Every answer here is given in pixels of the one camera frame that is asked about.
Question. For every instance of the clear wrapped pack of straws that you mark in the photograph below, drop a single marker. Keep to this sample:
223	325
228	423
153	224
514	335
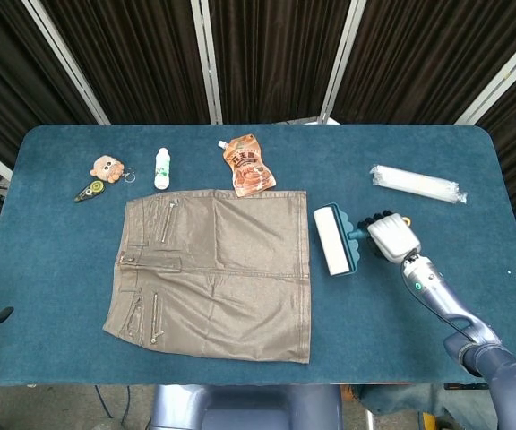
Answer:
419	184

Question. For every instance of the teal lint roller brush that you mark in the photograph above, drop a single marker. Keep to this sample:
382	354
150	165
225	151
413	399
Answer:
329	242

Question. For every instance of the brown shiny skirt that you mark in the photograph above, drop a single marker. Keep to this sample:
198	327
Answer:
240	269

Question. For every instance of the orange spouted sauce pouch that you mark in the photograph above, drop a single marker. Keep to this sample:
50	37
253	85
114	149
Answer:
249	170

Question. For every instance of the white bottle green label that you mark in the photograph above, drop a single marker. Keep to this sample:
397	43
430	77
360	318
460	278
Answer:
162	172

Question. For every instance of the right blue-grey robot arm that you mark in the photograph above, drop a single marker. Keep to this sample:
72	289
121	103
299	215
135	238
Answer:
437	291

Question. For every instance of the blue felt table cloth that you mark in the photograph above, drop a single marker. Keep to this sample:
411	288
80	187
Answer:
365	322

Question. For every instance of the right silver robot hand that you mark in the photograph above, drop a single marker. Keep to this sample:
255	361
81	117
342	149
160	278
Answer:
394	237

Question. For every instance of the blue-grey robot torso base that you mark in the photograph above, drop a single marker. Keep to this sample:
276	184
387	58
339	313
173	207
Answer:
240	407

